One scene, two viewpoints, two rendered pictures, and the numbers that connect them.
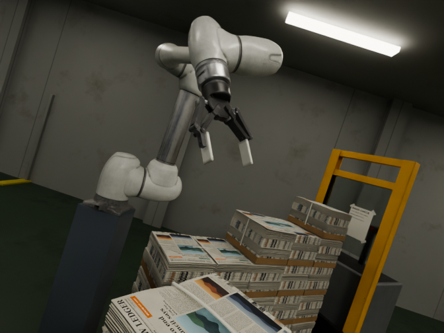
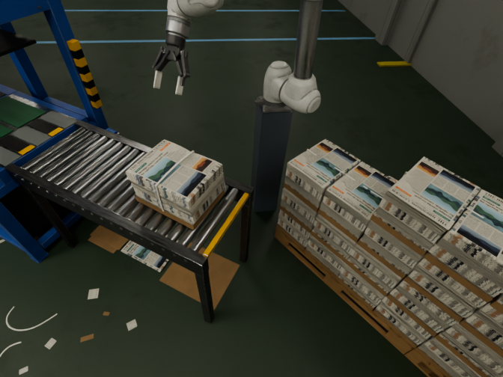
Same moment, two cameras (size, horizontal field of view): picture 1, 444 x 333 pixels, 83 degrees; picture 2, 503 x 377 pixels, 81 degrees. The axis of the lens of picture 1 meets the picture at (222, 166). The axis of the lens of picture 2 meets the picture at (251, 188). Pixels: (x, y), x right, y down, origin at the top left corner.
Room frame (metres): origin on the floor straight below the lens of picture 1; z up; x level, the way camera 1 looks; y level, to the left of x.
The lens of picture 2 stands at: (0.74, -1.17, 2.04)
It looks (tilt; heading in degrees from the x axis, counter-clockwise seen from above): 48 degrees down; 77
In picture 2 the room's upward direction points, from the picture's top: 4 degrees clockwise
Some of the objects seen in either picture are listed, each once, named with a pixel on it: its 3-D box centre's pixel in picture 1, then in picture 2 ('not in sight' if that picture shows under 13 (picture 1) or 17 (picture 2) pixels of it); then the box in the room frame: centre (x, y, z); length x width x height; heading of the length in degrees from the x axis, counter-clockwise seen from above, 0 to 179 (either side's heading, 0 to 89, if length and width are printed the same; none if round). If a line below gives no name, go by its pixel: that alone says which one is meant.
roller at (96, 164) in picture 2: not in sight; (94, 165); (0.09, 0.26, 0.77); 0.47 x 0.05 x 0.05; 54
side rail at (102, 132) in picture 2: not in sight; (158, 159); (0.45, 0.31, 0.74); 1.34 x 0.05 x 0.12; 144
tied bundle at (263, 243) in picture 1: (259, 236); (423, 203); (1.79, -0.41, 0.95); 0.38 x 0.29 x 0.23; 32
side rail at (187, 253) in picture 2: not in sight; (98, 215); (0.15, -0.10, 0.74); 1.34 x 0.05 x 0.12; 144
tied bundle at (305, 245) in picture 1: (286, 240); (483, 241); (1.94, -0.65, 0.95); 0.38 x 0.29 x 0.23; 32
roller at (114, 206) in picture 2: not in sight; (138, 184); (0.35, 0.07, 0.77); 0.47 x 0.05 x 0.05; 54
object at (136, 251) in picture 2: not in sight; (151, 246); (0.27, 0.13, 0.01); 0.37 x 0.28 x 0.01; 144
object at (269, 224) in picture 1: (265, 221); (435, 189); (1.78, -0.42, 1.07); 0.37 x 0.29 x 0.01; 32
